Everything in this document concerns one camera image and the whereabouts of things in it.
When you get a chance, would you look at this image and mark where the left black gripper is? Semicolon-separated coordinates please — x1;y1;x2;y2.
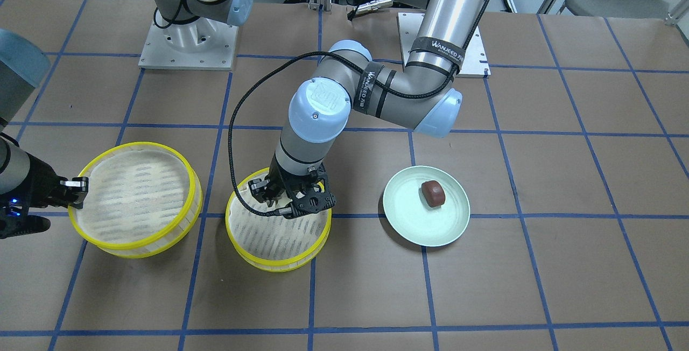
249;157;336;219

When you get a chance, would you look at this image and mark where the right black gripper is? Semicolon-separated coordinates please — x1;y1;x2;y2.
1;155;89;239

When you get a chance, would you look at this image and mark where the yellow steamer layer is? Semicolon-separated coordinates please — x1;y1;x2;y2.
226;193;332;272
67;142;204;258

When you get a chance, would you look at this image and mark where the brown steamed bun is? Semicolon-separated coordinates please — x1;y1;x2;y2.
420;180;446;208

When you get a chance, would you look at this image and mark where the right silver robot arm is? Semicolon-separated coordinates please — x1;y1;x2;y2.
1;28;89;239

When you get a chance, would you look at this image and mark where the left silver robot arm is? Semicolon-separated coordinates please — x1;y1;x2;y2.
238;0;489;219

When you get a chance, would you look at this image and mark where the light green plate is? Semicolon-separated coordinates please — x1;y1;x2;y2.
382;165;470;247

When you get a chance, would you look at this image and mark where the black braided cable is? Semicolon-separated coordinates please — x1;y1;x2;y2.
228;52;329;217

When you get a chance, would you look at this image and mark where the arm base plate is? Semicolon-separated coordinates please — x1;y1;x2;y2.
138;18;239;71
398;12;491;78

